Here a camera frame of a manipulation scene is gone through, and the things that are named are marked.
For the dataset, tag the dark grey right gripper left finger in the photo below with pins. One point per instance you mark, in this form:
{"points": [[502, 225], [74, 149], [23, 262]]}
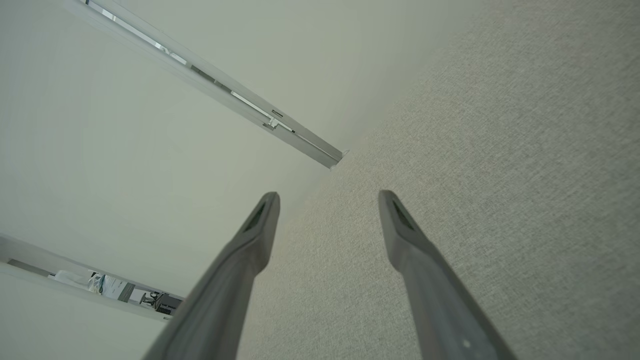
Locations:
{"points": [[220, 300]]}

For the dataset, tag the grey frame post left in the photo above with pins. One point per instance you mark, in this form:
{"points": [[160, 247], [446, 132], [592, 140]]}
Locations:
{"points": [[25, 251]]}

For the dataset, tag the grey double partition post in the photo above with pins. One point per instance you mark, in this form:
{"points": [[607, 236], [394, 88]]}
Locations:
{"points": [[225, 95]]}

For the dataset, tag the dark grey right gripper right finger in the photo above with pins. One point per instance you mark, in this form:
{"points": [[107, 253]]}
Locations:
{"points": [[440, 300]]}

